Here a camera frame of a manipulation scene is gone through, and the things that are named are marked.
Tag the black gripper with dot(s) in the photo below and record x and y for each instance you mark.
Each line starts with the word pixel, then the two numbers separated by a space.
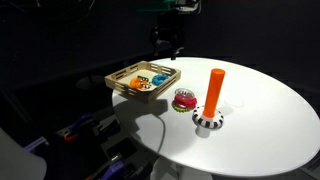
pixel 168 31

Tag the light wooden slatted tray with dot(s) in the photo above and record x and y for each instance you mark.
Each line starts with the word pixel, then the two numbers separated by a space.
pixel 146 95

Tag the orange peg with striped base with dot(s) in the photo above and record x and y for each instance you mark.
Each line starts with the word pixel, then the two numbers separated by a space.
pixel 213 93

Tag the black box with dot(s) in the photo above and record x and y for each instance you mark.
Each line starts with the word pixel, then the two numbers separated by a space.
pixel 118 148

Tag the purple clamp with orange tip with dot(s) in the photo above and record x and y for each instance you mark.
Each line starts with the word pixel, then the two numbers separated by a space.
pixel 81 120

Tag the white rounded object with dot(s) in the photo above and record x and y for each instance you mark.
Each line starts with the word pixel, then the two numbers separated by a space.
pixel 16 160

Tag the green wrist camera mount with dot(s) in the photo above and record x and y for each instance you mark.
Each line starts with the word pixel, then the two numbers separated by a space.
pixel 155 5

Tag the white table pedestal foot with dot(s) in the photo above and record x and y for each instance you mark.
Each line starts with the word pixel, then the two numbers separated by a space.
pixel 166 171

